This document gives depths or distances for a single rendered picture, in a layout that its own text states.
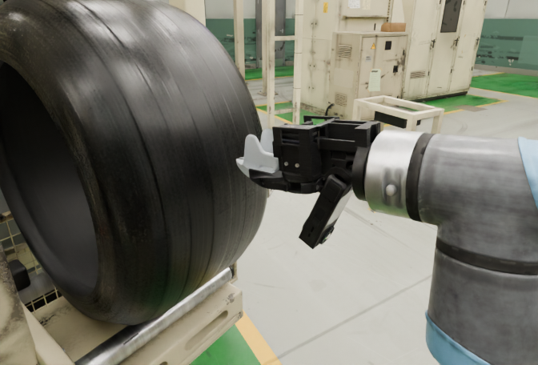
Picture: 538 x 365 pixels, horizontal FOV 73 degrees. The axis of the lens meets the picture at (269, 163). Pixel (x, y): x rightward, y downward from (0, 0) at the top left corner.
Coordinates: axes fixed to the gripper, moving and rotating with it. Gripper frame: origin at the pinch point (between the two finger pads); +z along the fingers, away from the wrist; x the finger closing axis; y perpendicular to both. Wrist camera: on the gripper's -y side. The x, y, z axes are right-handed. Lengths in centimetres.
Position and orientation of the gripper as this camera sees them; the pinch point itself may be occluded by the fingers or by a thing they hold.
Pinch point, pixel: (245, 166)
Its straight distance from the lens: 52.7
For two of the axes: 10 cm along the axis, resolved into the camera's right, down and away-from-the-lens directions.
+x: -6.2, 2.9, -7.3
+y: -1.0, -9.5, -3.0
